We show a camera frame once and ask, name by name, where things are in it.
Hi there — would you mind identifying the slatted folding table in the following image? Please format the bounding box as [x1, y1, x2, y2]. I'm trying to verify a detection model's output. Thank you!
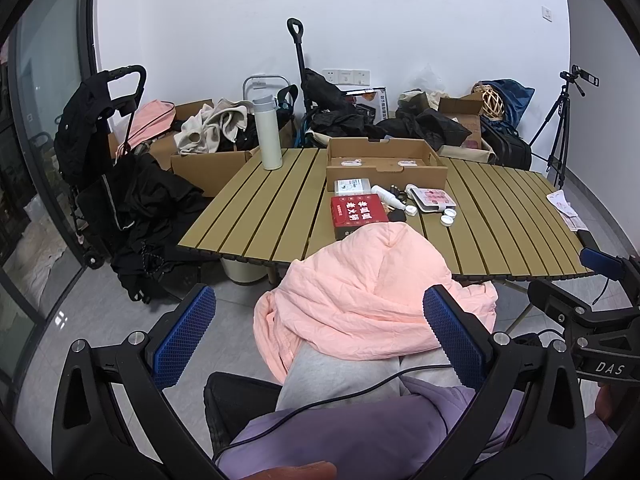
[179, 148, 592, 282]

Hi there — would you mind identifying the white thermos bottle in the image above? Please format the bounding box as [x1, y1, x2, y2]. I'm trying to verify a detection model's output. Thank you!
[253, 94, 282, 171]

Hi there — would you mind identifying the black trolley handle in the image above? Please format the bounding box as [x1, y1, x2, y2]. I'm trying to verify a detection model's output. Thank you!
[286, 18, 312, 114]

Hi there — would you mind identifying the black folded stroller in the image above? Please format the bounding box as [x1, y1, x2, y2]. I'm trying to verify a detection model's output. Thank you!
[54, 65, 146, 270]

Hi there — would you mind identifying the person's right hand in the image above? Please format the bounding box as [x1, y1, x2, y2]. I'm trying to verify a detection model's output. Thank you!
[594, 382, 629, 432]

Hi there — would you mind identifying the purple garment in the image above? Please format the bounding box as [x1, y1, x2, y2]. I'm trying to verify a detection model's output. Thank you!
[211, 376, 618, 480]

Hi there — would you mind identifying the wall socket strip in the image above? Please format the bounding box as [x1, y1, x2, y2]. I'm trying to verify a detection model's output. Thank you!
[321, 68, 371, 86]

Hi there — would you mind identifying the large cardboard box left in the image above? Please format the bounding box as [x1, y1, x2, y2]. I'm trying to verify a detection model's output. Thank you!
[110, 100, 259, 197]

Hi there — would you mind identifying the white packaged card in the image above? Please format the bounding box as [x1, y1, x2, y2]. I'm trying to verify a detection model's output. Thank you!
[334, 179, 371, 196]

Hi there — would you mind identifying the black clothes pile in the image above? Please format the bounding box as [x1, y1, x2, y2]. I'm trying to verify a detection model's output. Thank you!
[294, 68, 472, 151]

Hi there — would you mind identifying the pink hooded garment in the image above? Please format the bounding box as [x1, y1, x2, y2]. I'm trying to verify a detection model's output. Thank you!
[253, 222, 498, 382]

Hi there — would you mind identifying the white spray bottle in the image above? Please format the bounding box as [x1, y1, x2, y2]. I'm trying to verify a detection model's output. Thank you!
[371, 185, 406, 210]

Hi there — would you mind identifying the white printed appliance box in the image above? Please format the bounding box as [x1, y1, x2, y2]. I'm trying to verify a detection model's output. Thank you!
[346, 87, 390, 122]

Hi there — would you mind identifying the wicker ball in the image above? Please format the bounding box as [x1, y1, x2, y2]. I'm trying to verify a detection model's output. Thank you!
[480, 84, 504, 122]

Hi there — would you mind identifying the person's left hand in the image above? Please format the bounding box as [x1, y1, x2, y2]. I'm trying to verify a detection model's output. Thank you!
[243, 462, 337, 480]

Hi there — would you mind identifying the cardboard box right background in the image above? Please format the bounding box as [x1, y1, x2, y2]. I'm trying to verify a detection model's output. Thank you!
[438, 92, 484, 148]

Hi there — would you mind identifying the blue bag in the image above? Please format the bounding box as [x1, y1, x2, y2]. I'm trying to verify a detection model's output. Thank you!
[482, 79, 535, 129]

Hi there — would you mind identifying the beige clothes pile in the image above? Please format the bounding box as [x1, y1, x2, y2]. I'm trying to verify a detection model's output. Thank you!
[174, 99, 254, 155]

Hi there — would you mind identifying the black cloth pouch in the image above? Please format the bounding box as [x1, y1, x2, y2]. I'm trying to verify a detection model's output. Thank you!
[387, 209, 406, 222]

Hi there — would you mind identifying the pink printed pouch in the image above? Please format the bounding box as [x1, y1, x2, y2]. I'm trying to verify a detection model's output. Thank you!
[410, 188, 457, 214]

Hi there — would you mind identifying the pink backpack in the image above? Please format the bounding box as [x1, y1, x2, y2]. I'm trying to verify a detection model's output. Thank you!
[115, 100, 176, 148]

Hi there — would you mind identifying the white paper receipt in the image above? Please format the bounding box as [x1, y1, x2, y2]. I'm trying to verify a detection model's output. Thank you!
[547, 190, 588, 232]

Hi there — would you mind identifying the camera tripod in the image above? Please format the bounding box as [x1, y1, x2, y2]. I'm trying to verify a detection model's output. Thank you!
[528, 64, 600, 188]

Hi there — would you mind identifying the red printed box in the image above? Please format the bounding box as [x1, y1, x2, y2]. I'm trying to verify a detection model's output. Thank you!
[330, 194, 388, 240]

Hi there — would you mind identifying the shallow cardboard tray box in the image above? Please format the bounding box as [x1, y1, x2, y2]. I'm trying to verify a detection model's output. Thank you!
[326, 138, 448, 192]

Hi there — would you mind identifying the white bucket under table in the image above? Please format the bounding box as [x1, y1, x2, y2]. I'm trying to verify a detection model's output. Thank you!
[220, 258, 268, 285]

